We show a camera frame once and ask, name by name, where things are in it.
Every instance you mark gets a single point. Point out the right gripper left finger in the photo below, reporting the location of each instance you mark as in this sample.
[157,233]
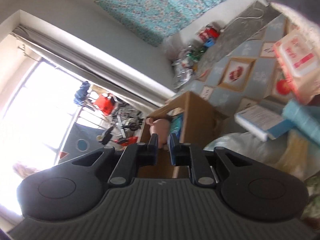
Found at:
[134,156]

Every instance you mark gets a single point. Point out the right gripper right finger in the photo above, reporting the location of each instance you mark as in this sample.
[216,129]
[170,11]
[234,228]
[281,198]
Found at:
[192,156]

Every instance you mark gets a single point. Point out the blue white tissue pack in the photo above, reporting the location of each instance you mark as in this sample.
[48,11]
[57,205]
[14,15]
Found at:
[176,126]

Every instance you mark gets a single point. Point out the brown cardboard box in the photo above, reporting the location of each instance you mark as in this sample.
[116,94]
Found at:
[202,123]

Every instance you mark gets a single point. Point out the wheelchair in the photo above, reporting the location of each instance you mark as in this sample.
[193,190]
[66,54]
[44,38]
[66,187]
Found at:
[126,121]

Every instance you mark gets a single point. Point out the pink plush toy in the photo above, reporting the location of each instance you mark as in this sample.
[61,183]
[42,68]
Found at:
[161,127]

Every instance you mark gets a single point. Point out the red plastic bag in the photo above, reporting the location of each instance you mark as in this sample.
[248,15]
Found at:
[105,103]

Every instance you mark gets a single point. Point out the beige curtain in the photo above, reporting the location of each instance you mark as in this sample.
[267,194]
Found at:
[133,87]

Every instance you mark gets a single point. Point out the white blue book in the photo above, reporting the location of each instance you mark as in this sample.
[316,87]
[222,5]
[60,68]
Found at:
[263,123]

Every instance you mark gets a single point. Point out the patterned floor mat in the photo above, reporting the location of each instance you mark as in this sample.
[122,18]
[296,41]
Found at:
[247,75]

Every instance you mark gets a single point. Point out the white plastic bag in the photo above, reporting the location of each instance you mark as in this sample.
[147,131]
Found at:
[288,153]

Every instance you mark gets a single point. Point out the teal folded towel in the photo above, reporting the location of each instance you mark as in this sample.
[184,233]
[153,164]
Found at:
[305,118]

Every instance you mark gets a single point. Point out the pink wet wipes pack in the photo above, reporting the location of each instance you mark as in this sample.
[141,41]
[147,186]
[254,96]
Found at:
[299,62]

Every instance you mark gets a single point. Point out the grey quilted blanket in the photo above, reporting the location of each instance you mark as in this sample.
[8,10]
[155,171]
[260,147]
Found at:
[304,14]

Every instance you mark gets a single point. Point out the floral teal wall cloth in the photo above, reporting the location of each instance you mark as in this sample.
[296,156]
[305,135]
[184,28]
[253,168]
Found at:
[155,20]

